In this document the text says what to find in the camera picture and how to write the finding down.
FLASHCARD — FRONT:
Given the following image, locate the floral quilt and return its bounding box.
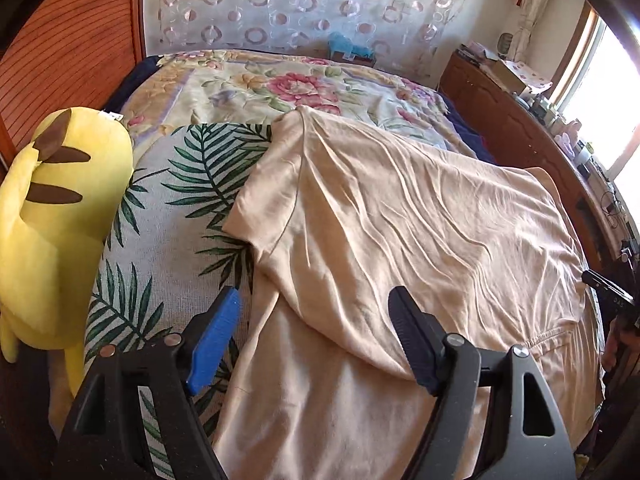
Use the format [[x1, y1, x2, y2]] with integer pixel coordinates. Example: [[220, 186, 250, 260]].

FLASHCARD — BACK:
[[119, 48, 476, 166]]

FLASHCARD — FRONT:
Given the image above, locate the blue toy on bed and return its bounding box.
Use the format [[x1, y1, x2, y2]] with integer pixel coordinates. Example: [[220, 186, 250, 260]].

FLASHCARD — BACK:
[[328, 32, 376, 66]]

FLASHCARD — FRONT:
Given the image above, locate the wooden slatted headboard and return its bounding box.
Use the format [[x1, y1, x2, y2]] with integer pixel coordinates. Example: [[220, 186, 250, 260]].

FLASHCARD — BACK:
[[1, 0, 145, 169]]

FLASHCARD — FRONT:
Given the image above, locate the person's hand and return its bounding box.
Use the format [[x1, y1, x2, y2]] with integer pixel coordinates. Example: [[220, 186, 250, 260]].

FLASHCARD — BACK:
[[601, 328, 620, 372]]

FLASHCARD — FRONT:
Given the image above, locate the cardboard box on cabinet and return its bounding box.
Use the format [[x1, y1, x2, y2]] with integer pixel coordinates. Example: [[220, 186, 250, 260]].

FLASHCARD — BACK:
[[490, 60, 552, 96]]

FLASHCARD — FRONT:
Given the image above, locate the palm leaf print blanket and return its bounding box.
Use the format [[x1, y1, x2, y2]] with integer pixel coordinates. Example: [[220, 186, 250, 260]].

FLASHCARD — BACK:
[[85, 122, 271, 479]]

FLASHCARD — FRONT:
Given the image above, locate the yellow plush toy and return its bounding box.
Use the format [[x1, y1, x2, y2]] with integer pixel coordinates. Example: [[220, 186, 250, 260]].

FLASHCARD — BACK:
[[1, 107, 134, 392]]

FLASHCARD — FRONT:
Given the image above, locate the beige t-shirt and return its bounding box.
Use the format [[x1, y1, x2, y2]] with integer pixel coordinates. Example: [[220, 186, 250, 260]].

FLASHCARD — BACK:
[[213, 106, 602, 479]]

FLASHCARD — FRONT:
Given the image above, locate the circle pattern sheer curtain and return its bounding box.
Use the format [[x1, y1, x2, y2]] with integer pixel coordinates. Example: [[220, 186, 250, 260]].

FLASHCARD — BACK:
[[142, 0, 465, 80]]

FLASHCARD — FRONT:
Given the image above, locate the wooden side cabinet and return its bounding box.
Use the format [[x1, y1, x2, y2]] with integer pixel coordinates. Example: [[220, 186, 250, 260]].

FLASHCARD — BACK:
[[438, 52, 620, 272]]

